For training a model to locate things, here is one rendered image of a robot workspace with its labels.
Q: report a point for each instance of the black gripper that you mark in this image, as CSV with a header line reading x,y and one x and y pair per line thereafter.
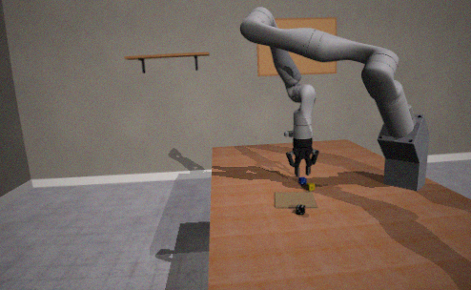
x,y
302,153

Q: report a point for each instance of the black die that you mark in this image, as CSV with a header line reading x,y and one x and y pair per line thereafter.
x,y
300,209

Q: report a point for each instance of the tan flat mat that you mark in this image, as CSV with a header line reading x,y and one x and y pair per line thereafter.
x,y
293,199

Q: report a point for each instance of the blue die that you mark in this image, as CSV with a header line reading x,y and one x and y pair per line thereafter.
x,y
302,180

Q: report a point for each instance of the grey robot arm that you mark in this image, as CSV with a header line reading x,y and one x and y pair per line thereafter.
x,y
377,74

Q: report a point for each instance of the yellow die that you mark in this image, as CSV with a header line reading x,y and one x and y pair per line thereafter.
x,y
310,186

